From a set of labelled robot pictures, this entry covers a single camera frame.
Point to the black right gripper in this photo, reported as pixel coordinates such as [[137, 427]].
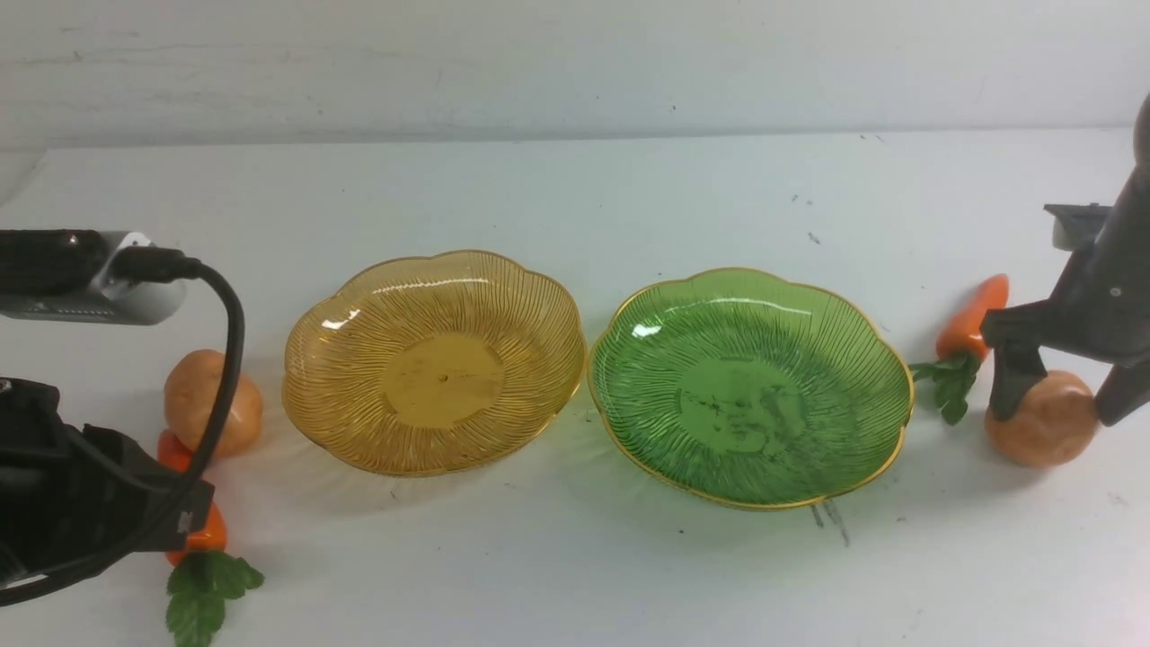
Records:
[[1099, 309]]

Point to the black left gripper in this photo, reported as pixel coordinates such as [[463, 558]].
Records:
[[69, 495]]

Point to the brown plastic potato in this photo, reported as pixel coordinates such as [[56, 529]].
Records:
[[1054, 424], [190, 393]]

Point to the orange plastic carrot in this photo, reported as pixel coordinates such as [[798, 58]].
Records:
[[204, 578], [960, 350]]

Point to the green glass plate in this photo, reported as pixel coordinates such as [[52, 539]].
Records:
[[749, 390]]

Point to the amber glass plate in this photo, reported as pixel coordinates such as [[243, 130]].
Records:
[[434, 364]]

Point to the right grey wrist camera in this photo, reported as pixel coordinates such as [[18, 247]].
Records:
[[1076, 225]]

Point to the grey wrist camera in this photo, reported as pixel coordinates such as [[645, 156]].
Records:
[[69, 275], [1076, 225]]

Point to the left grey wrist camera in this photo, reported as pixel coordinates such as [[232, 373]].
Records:
[[69, 275]]

